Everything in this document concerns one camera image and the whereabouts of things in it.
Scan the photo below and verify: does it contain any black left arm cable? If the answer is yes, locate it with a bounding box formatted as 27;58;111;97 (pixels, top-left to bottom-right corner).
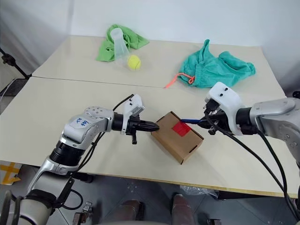
70;94;135;174

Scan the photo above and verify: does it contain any brown cardboard box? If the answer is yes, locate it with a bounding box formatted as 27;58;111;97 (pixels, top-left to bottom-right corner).
150;111;205;165

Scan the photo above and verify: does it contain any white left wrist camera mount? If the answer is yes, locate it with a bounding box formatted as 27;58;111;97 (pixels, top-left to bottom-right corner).
120;94;146;135

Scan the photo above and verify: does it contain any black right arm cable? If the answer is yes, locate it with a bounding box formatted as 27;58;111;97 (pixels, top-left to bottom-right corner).
205;117;300;221

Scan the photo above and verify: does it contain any red tape seal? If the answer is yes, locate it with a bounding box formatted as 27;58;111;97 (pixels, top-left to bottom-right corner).
172;121;191;137

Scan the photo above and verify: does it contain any teal drawstring bag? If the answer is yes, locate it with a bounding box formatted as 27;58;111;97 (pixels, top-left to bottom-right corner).
178;38;257;89

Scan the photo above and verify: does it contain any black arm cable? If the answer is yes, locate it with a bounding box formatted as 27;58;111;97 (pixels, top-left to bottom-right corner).
70;94;135;174
205;117;300;221

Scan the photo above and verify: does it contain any blue pen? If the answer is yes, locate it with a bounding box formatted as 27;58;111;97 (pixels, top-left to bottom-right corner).
180;118;203;125

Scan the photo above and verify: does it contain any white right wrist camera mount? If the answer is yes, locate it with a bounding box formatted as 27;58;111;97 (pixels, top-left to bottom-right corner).
205;81;246;137

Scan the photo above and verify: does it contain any yellow tennis ball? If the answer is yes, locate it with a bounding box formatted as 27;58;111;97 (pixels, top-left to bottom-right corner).
127;54;142;71

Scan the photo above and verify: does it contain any orange drawstring cord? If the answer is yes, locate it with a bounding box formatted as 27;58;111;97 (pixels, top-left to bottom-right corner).
164;73;196;89

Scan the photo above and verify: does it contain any black tripod stand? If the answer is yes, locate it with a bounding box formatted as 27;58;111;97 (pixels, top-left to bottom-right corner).
0;47;33;80

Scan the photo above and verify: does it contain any clear plastic cup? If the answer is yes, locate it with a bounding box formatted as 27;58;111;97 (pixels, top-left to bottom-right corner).
110;28;131;67

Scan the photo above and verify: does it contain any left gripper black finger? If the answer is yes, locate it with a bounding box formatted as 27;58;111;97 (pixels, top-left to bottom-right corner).
140;126;161;133
140;120;160;128

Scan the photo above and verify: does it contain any white floor cable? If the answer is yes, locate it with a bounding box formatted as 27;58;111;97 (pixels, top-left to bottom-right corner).
0;79;20;99

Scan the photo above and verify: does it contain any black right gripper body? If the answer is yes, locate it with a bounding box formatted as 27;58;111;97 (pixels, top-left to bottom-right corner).
202;97;233;136

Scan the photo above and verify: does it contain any light green cloth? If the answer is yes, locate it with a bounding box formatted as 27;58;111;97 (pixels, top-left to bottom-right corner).
95;23;150;63

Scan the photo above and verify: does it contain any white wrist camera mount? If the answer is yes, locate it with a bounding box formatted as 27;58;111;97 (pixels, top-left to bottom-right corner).
205;81;246;137
120;94;146;135

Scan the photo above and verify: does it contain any clear crumpled plastic bag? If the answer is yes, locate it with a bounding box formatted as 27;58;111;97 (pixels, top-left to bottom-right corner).
180;184;220;200

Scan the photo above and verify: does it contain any cream robot torso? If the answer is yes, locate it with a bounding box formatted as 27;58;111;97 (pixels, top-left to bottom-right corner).
0;189;56;225

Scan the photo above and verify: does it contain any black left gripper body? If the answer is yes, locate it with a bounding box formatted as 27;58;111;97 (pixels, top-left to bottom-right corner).
126;118;143;145

